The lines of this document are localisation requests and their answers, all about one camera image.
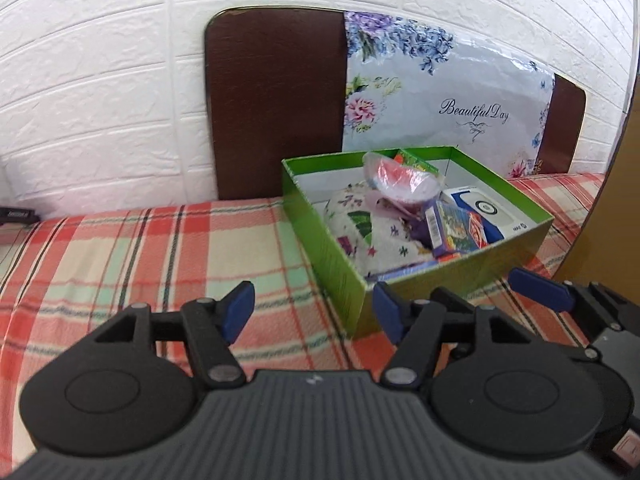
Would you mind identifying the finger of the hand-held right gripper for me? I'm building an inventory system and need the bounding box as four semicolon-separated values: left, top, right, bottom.
432;286;479;314
508;266;640;347

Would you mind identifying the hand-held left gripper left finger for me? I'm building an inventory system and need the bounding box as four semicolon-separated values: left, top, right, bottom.
95;280;257;389

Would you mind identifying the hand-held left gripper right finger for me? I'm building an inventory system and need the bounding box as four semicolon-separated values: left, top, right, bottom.
372;281;547;389

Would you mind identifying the colourful card box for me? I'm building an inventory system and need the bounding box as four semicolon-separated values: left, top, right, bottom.
426;200;493;260

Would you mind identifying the green cardboard box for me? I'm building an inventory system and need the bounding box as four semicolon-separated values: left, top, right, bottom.
281;146;556;340

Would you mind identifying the white floral cloth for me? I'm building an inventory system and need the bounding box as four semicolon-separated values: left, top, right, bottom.
322;182;436;281

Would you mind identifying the pink clear plastic bag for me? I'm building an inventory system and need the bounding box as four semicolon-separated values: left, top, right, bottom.
362;150;443;207

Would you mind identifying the green snack packet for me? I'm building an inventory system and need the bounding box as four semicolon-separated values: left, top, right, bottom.
395;148;441;175

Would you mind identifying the blue flat packet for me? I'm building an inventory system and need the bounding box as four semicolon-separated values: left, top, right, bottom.
367;261;435;282

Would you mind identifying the purple packet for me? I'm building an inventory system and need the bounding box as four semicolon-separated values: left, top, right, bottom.
407;209;434;249

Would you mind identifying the white and blue small box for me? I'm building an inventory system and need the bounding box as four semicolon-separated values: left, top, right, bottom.
442;186;530;241

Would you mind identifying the brown cardboard sheet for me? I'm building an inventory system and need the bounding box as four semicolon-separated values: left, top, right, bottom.
555;95;640;292

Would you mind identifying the red plaid blanket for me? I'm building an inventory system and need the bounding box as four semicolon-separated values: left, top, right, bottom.
0;172;608;461

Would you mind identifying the dark brown headboard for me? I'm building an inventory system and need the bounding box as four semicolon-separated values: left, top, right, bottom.
204;6;587;201

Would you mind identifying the floral plastic bag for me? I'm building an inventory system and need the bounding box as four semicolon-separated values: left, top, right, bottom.
342;10;557;179

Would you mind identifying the black flat device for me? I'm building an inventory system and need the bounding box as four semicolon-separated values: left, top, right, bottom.
0;205;37;226

